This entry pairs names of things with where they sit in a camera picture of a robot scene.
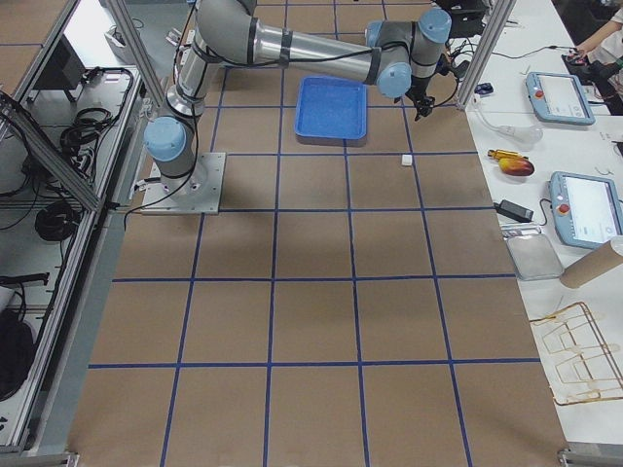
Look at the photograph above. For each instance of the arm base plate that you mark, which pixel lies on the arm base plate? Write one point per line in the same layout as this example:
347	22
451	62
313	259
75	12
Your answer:
201	194

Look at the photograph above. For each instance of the clear light bulb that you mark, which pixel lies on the clear light bulb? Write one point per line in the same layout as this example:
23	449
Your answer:
524	135

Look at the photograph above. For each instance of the gold wire rack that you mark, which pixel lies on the gold wire rack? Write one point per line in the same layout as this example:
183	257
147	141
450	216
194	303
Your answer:
581	365

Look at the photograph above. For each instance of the person hand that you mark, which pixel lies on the person hand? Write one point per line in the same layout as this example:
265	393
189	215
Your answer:
587	45

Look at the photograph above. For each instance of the far teach pendant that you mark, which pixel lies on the far teach pendant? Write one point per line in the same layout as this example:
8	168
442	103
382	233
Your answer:
558	99

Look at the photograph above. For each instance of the cardboard tube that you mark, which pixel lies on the cardboard tube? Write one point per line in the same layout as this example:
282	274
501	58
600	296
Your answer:
599	261

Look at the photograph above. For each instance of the teach pendant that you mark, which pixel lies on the teach pendant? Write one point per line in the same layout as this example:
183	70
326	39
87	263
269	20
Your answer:
586	209
558	99

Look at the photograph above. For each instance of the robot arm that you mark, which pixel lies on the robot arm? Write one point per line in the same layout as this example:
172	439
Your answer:
399	58

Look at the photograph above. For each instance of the aluminium frame post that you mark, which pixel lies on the aluminium frame post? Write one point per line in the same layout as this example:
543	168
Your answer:
494	27

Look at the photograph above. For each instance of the black power adapter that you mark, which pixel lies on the black power adapter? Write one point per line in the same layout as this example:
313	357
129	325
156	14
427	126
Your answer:
513	211

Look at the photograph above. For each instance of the red yellow mango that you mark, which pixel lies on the red yellow mango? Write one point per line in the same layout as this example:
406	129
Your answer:
518	167

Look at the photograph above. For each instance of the orange handled screwdriver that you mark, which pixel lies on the orange handled screwdriver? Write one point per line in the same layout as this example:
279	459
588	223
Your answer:
498	155

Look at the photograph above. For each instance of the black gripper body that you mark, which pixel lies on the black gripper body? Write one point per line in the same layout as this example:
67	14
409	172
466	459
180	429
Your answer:
420	89

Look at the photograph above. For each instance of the near teach pendant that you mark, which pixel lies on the near teach pendant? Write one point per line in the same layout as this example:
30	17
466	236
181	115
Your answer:
586	209

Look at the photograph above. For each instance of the silver metal tray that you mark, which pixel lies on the silver metal tray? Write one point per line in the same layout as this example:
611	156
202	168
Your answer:
534	257

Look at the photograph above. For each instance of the blue plastic tray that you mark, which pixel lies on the blue plastic tray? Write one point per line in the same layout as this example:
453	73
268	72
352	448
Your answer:
330	108

